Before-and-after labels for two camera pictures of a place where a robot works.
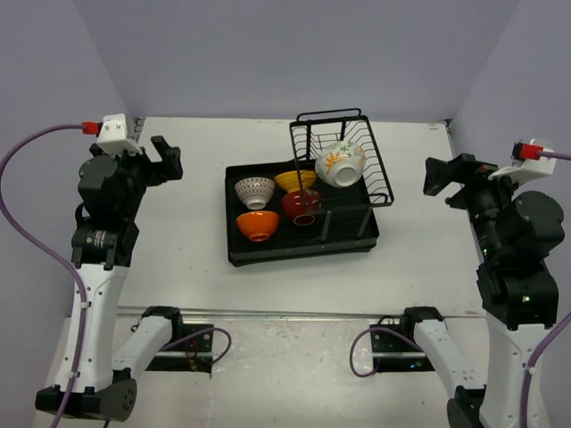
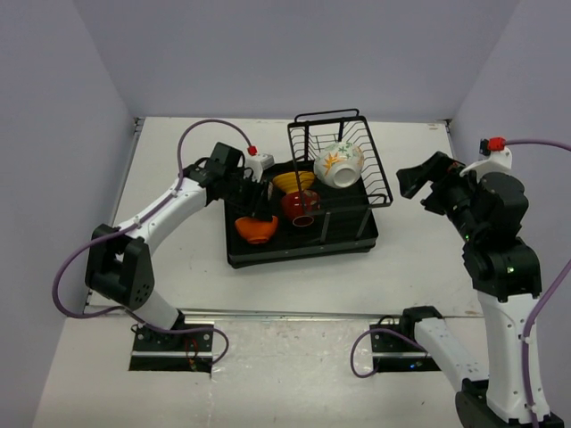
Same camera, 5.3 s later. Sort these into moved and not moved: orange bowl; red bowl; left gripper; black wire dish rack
Moved: left gripper
Not moved: black wire dish rack; red bowl; orange bowl
